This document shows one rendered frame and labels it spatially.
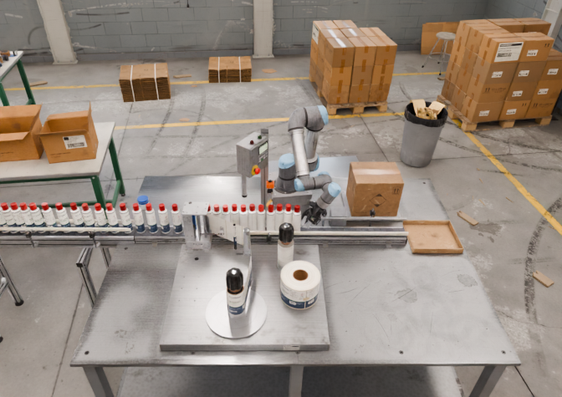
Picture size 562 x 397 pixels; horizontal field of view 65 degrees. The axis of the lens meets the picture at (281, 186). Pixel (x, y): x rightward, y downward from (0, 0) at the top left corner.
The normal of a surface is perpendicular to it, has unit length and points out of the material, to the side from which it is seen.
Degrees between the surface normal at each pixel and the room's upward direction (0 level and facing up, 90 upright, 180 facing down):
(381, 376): 3
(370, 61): 91
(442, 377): 1
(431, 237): 0
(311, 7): 90
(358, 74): 90
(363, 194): 90
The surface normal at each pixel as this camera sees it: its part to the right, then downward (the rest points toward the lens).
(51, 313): 0.02, -0.80
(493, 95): 0.18, 0.59
